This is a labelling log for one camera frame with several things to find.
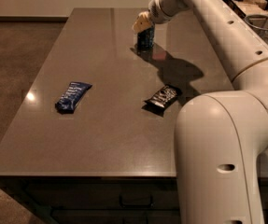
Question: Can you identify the blue pepsi can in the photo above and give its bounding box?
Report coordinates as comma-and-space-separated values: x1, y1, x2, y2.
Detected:
137, 26, 155, 50

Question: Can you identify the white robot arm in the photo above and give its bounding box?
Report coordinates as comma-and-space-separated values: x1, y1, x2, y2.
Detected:
133, 0, 268, 224

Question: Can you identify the dark cabinet with drawers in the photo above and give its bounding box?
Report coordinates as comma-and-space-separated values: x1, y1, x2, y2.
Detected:
0, 175, 268, 224

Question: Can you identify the black snack bag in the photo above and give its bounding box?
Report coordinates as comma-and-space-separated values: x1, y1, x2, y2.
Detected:
145, 85, 182, 110

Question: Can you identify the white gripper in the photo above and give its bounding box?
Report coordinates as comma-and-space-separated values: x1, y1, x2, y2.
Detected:
133, 0, 189, 34

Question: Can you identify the black drawer handle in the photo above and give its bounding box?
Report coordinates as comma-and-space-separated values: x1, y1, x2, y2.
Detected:
119, 193, 154, 208

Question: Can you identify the blue snack wrapper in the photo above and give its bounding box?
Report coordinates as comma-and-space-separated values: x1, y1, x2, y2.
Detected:
55, 81, 92, 113

